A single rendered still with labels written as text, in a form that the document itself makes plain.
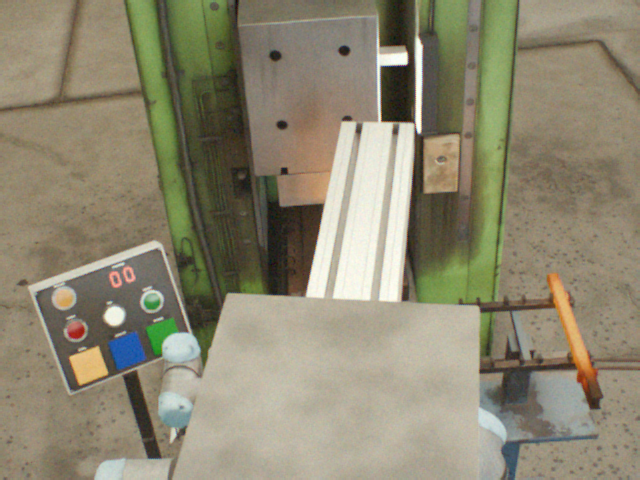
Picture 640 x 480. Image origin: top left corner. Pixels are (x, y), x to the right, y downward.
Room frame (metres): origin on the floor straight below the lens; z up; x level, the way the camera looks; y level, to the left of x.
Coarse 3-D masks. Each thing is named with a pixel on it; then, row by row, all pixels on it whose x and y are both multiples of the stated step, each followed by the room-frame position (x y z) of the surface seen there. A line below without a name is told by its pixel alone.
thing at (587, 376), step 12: (552, 276) 1.75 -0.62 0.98; (552, 288) 1.71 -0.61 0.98; (564, 300) 1.66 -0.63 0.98; (564, 312) 1.62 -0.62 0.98; (564, 324) 1.58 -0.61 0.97; (576, 336) 1.53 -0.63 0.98; (576, 348) 1.49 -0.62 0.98; (576, 360) 1.46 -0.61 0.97; (588, 360) 1.45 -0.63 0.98; (588, 372) 1.40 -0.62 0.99; (588, 384) 1.36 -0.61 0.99; (588, 396) 1.36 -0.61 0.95; (600, 396) 1.33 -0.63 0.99; (600, 408) 1.32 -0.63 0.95
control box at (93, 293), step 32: (128, 256) 1.71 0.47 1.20; (160, 256) 1.73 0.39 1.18; (32, 288) 1.63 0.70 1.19; (64, 288) 1.62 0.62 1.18; (96, 288) 1.64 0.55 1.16; (128, 288) 1.66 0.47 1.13; (160, 288) 1.68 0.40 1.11; (64, 320) 1.58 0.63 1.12; (96, 320) 1.60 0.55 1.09; (128, 320) 1.62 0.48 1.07; (160, 320) 1.63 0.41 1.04; (64, 352) 1.54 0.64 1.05; (96, 384) 1.51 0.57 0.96
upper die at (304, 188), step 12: (288, 180) 1.77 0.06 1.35; (300, 180) 1.77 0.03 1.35; (312, 180) 1.77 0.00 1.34; (324, 180) 1.77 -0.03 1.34; (288, 192) 1.77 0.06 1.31; (300, 192) 1.77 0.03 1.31; (312, 192) 1.77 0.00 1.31; (324, 192) 1.77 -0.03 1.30; (288, 204) 1.77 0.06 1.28; (300, 204) 1.77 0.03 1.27
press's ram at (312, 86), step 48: (240, 0) 1.89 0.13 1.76; (288, 0) 1.87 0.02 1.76; (336, 0) 1.85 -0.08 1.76; (240, 48) 1.77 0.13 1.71; (288, 48) 1.77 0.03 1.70; (336, 48) 1.77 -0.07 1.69; (384, 48) 1.99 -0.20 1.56; (288, 96) 1.77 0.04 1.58; (336, 96) 1.77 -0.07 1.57; (288, 144) 1.77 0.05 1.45; (336, 144) 1.77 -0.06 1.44
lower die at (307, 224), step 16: (288, 208) 2.13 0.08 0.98; (304, 208) 2.11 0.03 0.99; (320, 208) 2.09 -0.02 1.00; (304, 224) 2.04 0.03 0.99; (320, 224) 2.02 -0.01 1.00; (288, 240) 1.98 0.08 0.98; (304, 240) 1.97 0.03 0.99; (304, 256) 1.90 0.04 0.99; (288, 272) 1.85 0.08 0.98; (304, 272) 1.83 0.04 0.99; (288, 288) 1.78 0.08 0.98; (304, 288) 1.78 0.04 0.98
